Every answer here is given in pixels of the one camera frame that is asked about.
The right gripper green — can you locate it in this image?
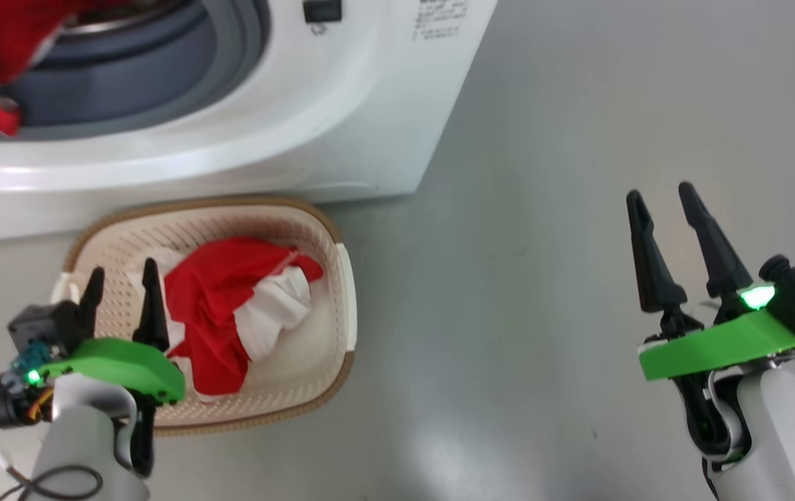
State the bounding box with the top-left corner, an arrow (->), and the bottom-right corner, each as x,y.
625,181 -> 795,461

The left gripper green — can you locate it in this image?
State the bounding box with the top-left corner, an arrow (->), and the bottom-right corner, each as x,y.
42,257 -> 186,478

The cream basket with brown rim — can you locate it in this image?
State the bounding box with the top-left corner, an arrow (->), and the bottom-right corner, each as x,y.
49,196 -> 358,438

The grey rubber door gasket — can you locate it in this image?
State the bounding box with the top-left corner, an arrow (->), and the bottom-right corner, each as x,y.
0,0 -> 273,141

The black door latch socket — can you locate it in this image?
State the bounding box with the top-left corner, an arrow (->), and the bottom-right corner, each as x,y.
303,0 -> 343,24

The small printed text label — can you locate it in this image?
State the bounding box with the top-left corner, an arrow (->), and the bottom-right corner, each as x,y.
411,0 -> 472,42

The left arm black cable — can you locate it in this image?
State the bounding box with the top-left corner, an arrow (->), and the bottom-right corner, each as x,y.
0,416 -> 104,501

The red and white jersey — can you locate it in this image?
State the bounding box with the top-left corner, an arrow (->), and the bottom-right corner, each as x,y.
126,237 -> 326,404

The white front-load washing machine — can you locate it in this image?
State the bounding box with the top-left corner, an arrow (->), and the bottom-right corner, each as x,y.
0,0 -> 499,241

